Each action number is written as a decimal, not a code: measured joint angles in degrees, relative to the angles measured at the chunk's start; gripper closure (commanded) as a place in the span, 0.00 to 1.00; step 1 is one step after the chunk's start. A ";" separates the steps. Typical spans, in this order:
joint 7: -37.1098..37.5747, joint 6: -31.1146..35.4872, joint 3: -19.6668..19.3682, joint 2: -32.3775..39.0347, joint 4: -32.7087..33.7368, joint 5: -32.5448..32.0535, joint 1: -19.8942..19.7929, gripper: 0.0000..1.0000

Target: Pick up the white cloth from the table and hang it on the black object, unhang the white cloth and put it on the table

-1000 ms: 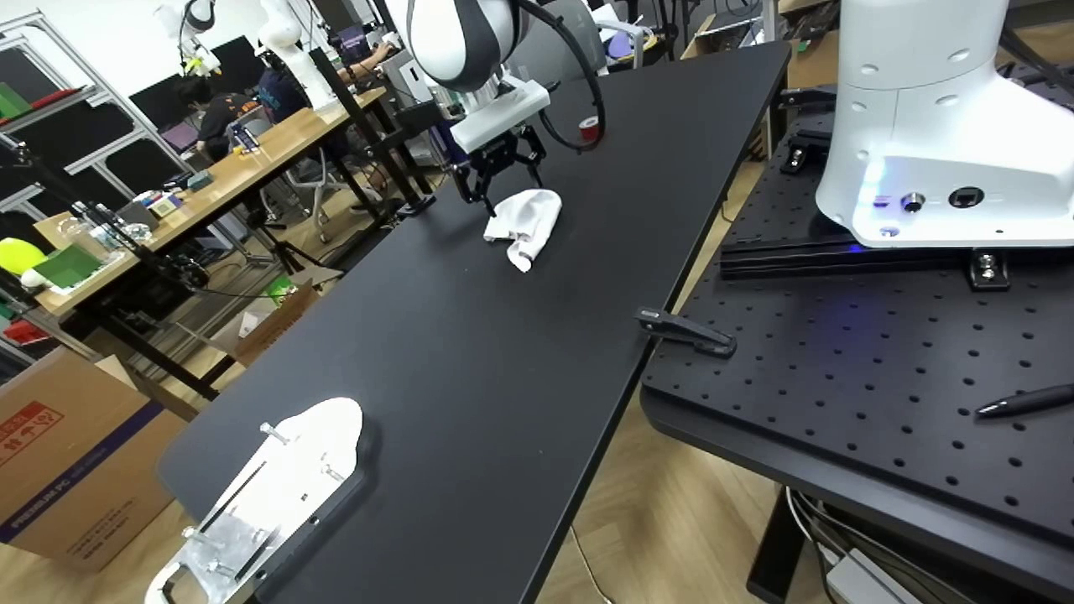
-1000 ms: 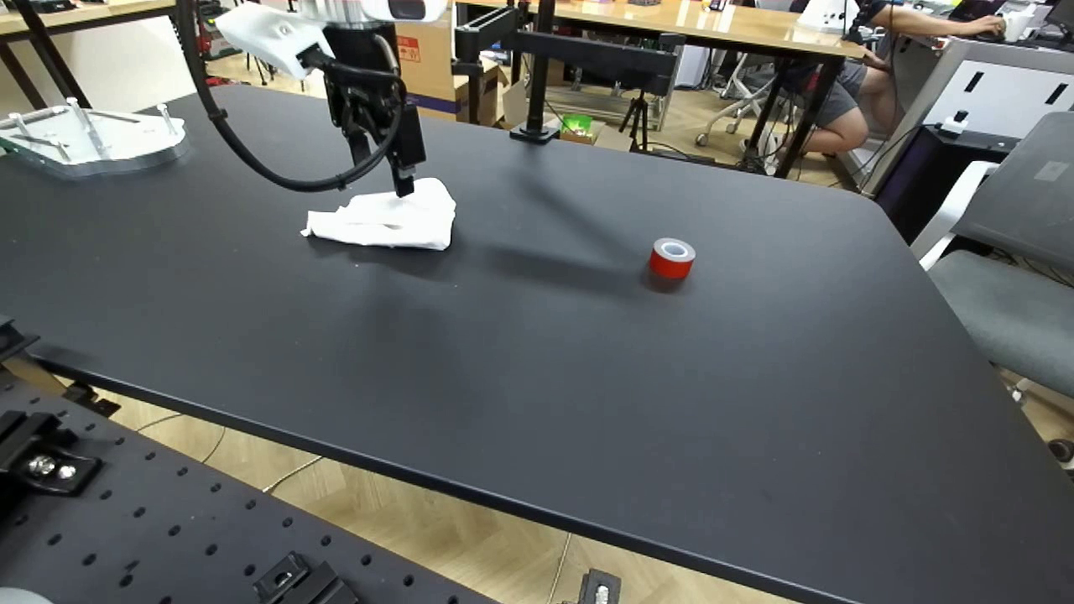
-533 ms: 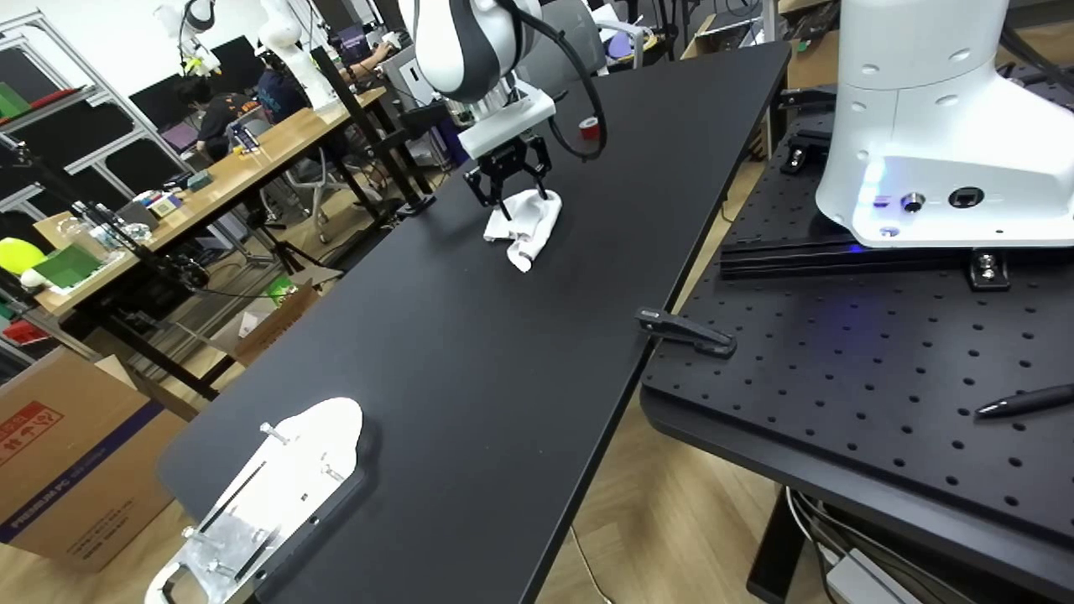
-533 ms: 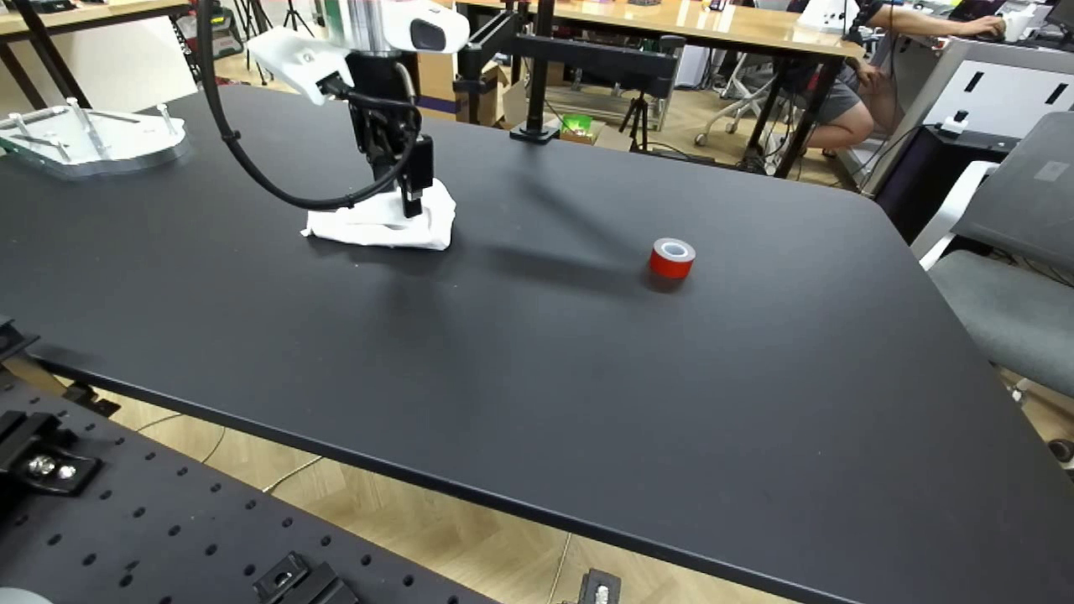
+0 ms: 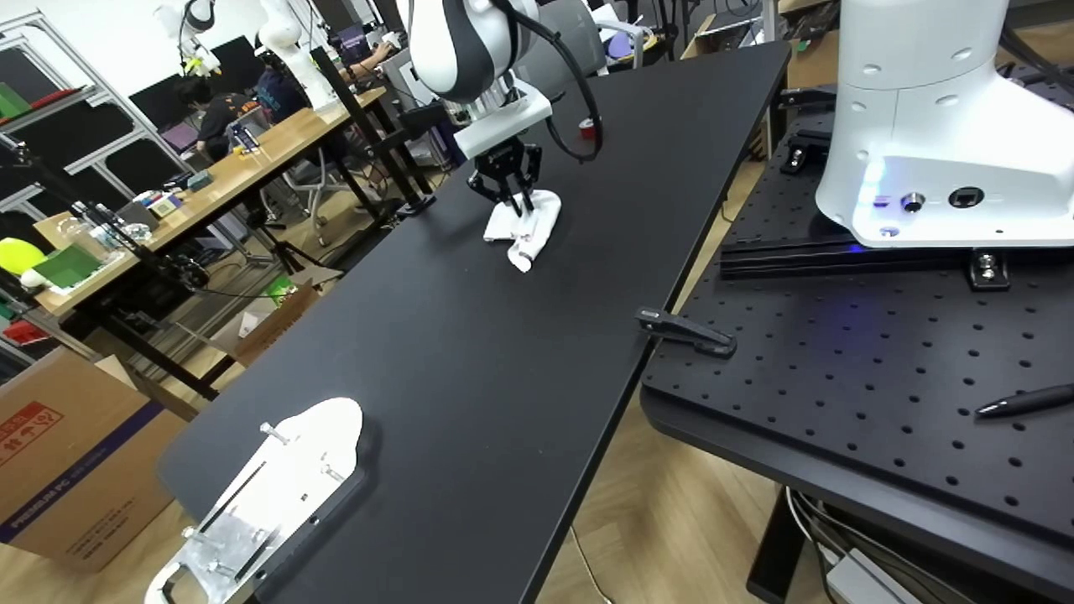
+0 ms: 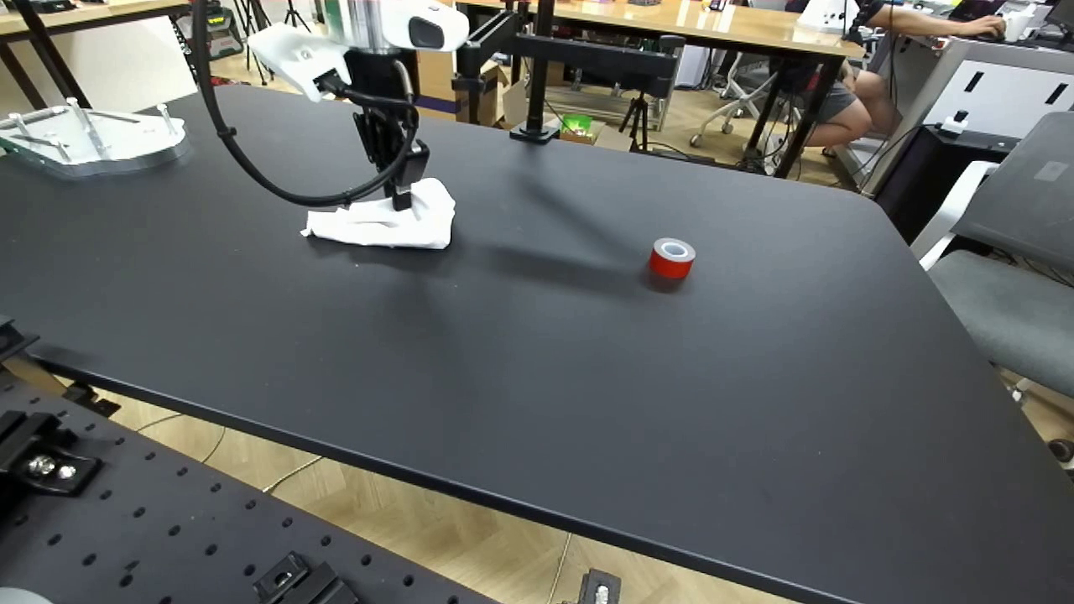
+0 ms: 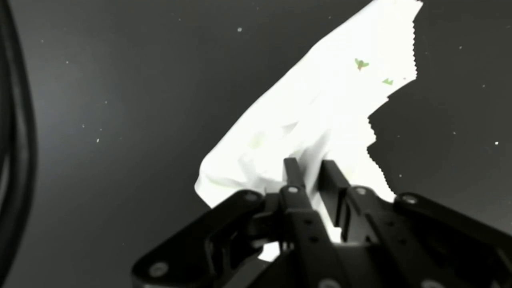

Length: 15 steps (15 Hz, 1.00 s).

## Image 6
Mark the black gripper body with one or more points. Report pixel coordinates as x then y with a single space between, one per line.
385 102

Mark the grey cabinet with slots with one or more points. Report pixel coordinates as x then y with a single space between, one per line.
983 102

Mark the black perforated mounting board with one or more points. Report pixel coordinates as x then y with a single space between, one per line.
146 526

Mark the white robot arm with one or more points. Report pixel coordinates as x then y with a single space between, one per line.
293 55

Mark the white panel board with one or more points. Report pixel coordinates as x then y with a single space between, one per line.
123 62

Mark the small green object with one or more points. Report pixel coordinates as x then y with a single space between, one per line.
579 125

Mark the long wooden desk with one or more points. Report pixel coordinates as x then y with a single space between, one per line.
717 27

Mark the red tape roll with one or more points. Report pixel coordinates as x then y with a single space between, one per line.
673 260

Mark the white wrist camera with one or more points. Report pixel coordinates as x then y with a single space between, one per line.
430 27

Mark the white cloth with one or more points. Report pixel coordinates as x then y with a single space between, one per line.
390 223

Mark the seated person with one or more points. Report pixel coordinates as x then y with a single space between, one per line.
860 102

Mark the black camera tripod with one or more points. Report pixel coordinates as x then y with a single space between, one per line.
639 122

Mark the grey office chair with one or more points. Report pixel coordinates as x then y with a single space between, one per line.
1007 271

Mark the black hanging stand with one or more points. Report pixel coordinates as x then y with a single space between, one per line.
542 79

